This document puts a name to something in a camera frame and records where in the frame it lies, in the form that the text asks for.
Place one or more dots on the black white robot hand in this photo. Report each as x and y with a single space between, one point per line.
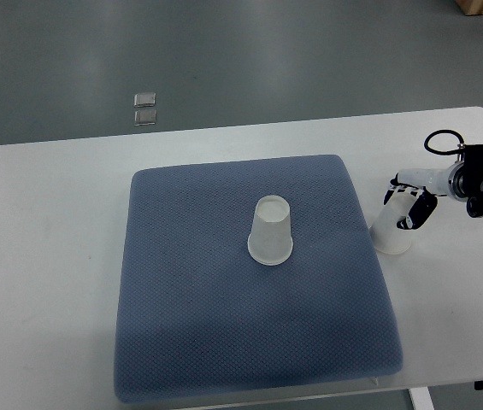
422 188

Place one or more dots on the white paper cup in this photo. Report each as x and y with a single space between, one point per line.
270 241
386 236

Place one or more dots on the white paper cup on cushion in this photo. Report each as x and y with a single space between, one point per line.
270 241

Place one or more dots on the white table leg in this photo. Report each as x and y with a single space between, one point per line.
421 398

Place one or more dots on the blue textured cushion mat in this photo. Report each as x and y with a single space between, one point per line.
198 316

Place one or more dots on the upper metal floor plate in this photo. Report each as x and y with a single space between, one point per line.
144 99

